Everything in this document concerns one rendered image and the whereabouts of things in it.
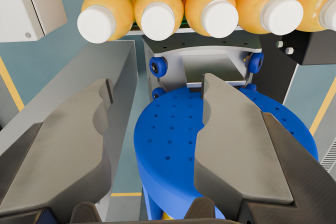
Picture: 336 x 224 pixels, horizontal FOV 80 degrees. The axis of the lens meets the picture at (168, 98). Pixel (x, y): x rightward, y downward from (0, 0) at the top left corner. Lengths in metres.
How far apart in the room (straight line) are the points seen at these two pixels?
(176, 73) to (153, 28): 0.24
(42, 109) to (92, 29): 0.59
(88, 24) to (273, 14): 0.21
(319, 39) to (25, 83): 1.77
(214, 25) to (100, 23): 0.13
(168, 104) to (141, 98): 1.23
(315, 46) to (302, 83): 1.43
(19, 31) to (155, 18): 0.17
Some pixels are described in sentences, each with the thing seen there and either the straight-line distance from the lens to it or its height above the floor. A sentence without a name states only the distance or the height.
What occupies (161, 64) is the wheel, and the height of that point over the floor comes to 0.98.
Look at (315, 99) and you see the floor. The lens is 2.03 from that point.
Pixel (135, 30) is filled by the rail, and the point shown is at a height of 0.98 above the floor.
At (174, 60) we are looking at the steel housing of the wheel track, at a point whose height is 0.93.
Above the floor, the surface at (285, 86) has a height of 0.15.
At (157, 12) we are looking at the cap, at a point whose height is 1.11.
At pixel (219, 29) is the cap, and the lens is 0.26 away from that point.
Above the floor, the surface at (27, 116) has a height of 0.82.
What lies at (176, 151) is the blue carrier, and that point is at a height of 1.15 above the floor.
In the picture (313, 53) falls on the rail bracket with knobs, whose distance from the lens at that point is 0.46.
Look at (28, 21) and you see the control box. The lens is 0.30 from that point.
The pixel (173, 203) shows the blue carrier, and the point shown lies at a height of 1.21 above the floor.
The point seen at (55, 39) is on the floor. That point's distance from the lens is 1.58.
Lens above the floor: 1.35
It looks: 57 degrees down
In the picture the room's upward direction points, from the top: 178 degrees clockwise
